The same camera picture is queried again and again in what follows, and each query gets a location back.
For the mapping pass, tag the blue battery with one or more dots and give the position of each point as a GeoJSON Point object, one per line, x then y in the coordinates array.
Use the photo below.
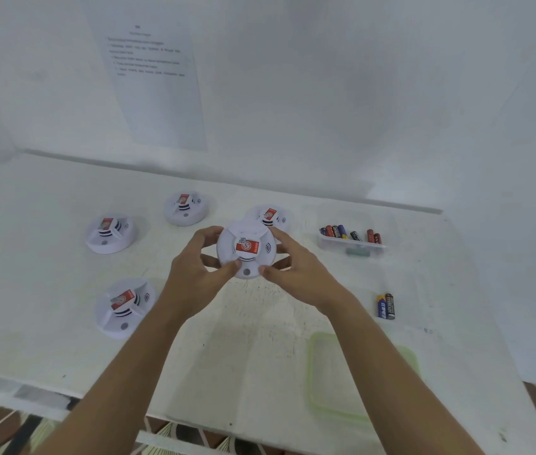
{"type": "Point", "coordinates": [381, 307]}

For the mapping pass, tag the person's left hand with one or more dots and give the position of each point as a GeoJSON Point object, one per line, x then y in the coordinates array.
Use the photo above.
{"type": "Point", "coordinates": [189, 279]}

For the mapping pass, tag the row of assorted batteries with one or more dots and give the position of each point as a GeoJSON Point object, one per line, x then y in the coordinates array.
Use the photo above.
{"type": "Point", "coordinates": [342, 231]}

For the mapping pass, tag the clear plastic container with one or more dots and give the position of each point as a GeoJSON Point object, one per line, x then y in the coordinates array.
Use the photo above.
{"type": "Point", "coordinates": [351, 246]}

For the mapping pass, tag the person's right middle finger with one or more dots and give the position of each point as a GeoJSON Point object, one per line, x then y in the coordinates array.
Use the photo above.
{"type": "Point", "coordinates": [283, 262]}

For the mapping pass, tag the white smoke detector red label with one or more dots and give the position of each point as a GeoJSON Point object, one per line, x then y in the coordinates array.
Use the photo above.
{"type": "Point", "coordinates": [123, 310]}
{"type": "Point", "coordinates": [247, 234]}
{"type": "Point", "coordinates": [186, 210]}
{"type": "Point", "coordinates": [109, 236]}
{"type": "Point", "coordinates": [272, 215]}

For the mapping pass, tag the person's right thumb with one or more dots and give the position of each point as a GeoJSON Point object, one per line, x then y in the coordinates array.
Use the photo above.
{"type": "Point", "coordinates": [271, 274]}

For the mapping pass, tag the white printed paper sheet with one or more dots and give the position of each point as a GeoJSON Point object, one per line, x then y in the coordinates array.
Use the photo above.
{"type": "Point", "coordinates": [158, 89]}

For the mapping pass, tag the person's right forearm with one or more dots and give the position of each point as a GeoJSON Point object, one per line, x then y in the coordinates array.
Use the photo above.
{"type": "Point", "coordinates": [391, 379]}

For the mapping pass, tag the clear green-rimmed container lid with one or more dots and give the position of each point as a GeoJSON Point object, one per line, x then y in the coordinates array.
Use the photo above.
{"type": "Point", "coordinates": [329, 374]}

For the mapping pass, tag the person's right hand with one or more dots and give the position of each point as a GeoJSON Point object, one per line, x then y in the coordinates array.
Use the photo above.
{"type": "Point", "coordinates": [306, 279]}

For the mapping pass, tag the black battery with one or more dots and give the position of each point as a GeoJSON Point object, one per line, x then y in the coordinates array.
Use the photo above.
{"type": "Point", "coordinates": [390, 305]}

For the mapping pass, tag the person's left forearm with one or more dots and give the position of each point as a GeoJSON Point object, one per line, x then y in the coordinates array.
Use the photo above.
{"type": "Point", "coordinates": [121, 374]}

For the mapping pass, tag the person's left thumb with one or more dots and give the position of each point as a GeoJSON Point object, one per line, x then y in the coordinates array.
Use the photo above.
{"type": "Point", "coordinates": [227, 271]}

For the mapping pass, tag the person's left middle finger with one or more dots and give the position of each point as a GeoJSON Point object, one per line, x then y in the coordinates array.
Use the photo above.
{"type": "Point", "coordinates": [211, 261]}

